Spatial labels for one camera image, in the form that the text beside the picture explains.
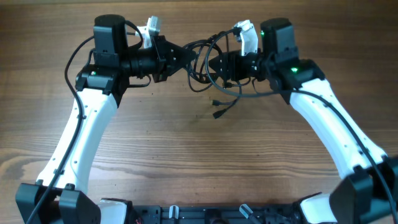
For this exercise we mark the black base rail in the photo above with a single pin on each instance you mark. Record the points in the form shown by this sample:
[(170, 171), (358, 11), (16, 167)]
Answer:
[(243, 214)]

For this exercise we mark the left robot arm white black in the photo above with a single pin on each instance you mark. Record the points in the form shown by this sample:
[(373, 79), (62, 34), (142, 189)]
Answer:
[(59, 195)]

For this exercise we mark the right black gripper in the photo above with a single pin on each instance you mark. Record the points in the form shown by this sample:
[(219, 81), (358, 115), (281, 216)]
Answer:
[(232, 62)]

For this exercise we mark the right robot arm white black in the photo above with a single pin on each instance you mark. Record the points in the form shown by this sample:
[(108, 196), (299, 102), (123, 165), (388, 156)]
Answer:
[(368, 187)]

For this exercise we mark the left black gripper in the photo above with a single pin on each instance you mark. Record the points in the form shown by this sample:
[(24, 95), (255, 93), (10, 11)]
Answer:
[(166, 65)]

